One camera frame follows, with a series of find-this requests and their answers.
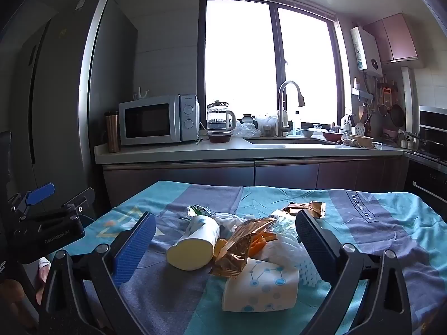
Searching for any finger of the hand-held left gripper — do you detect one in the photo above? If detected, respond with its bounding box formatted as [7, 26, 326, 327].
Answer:
[9, 182, 56, 217]
[63, 187, 96, 217]

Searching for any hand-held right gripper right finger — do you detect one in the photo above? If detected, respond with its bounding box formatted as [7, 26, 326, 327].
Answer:
[295, 209, 413, 335]

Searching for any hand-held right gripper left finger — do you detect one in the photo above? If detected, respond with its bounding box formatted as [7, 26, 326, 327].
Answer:
[38, 211, 158, 335]

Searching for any white foam fruit net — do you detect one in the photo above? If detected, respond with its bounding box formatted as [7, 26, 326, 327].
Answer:
[265, 209, 331, 288]

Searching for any large gold snack bag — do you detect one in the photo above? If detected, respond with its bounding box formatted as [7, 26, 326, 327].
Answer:
[209, 217, 278, 279]

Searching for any white tissue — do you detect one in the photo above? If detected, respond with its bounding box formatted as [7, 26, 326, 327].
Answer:
[213, 212, 257, 233]

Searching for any small gold snack wrapper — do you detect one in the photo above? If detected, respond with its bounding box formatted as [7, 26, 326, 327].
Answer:
[282, 201, 326, 219]

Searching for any white printed paper cup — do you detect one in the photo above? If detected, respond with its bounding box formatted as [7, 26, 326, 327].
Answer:
[222, 258, 300, 313]
[166, 215, 220, 271]

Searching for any teal printed blanket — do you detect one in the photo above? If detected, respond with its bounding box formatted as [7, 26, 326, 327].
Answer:
[49, 180, 447, 335]

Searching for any green foil wrapper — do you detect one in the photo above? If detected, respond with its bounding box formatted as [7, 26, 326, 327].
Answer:
[180, 205, 215, 220]

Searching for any copper travel tumbler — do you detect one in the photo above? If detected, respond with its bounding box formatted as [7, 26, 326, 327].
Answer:
[105, 111, 121, 153]

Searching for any kitchen counter cabinet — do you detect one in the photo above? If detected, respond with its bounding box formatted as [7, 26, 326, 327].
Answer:
[94, 136, 411, 208]

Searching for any silver refrigerator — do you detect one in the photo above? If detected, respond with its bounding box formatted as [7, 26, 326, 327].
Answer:
[7, 0, 138, 210]

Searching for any white microwave oven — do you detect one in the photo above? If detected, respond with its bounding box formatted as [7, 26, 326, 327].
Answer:
[118, 94, 201, 146]

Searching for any kitchen sink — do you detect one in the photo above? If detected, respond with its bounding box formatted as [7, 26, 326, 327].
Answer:
[242, 136, 344, 146]

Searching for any yellow pot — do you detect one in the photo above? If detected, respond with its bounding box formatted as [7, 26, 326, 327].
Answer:
[346, 133, 374, 148]

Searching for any steel kitchen faucet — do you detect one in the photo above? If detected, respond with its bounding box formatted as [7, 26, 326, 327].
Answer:
[276, 80, 306, 137]

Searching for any clear plastic bag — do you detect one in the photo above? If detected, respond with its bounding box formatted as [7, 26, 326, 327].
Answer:
[232, 120, 261, 137]

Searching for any dark red lidded container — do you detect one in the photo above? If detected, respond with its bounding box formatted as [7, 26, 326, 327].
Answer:
[207, 130, 234, 143]

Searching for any hanging frying pan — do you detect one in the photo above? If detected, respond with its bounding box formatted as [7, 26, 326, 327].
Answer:
[389, 103, 406, 128]

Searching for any glass electric kettle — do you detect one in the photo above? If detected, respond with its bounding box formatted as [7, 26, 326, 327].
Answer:
[206, 100, 237, 131]

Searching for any built-in black oven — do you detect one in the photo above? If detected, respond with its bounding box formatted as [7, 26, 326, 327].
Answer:
[405, 105, 447, 203]

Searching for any dark framed window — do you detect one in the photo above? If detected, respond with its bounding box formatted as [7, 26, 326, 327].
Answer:
[199, 0, 353, 137]

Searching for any white water heater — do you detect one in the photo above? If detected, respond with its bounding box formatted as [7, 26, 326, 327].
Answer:
[350, 25, 384, 76]

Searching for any white wall rack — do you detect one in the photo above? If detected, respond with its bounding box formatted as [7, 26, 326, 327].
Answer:
[352, 77, 372, 100]

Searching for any pink wall cabinet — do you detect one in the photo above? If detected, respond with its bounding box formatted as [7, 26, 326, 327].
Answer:
[363, 13, 419, 65]

